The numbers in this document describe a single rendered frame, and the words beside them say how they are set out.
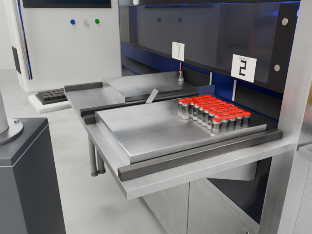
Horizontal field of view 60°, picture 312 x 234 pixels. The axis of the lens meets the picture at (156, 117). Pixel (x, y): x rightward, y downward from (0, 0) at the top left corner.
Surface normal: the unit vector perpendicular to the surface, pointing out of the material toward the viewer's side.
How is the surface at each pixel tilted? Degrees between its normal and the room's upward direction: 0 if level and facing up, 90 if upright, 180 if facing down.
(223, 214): 90
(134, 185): 0
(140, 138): 0
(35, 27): 90
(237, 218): 90
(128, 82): 90
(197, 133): 0
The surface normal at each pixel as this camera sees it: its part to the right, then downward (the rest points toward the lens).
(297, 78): -0.90, 0.16
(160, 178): 0.00, -0.93
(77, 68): 0.56, 0.31
